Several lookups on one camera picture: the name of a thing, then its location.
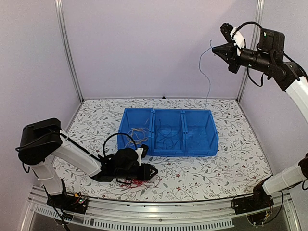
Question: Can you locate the red cable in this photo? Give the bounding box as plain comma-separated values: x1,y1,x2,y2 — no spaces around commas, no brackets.
117,175,162,190

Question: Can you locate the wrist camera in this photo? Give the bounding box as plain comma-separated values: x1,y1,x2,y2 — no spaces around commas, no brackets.
220,23,246,56
135,144,149,165

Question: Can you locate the blue plastic bin far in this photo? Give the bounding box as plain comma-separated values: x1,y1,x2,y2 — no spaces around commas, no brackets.
118,108,154,156

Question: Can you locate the blue plastic bin near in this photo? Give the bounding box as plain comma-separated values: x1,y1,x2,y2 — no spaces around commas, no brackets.
183,109,219,157

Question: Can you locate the right aluminium corner post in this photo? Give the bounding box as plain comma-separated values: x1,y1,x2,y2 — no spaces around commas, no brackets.
237,0,264,103

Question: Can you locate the left aluminium corner post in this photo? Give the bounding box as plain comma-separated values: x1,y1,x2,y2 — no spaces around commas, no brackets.
54,0,84,103

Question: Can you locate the floral tablecloth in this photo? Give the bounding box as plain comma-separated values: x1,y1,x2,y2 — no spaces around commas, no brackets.
53,99,271,202

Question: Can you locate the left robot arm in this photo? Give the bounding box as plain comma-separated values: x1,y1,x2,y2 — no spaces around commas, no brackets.
15,118,158,209

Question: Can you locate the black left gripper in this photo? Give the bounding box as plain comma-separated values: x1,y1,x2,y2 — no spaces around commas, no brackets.
115,164,158,181

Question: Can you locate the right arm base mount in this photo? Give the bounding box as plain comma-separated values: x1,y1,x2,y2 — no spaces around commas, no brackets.
231,181,274,226

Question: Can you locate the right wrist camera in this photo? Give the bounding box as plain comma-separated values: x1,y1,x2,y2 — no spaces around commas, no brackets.
220,23,246,56

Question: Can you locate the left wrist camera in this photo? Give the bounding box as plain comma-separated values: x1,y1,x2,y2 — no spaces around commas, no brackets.
135,144,149,165

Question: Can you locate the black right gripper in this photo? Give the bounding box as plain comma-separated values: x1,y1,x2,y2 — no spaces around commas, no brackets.
213,41,274,73

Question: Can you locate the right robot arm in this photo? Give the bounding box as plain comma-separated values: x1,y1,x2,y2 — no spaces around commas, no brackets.
212,21,308,210

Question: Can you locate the yellow cable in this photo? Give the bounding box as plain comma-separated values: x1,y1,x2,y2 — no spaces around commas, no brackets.
124,120,150,149

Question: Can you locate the aluminium front rail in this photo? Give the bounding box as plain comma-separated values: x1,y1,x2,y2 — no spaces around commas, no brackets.
21,187,304,231

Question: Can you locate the aluminium corner post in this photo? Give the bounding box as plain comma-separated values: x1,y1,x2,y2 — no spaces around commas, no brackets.
54,0,84,103
237,0,264,103

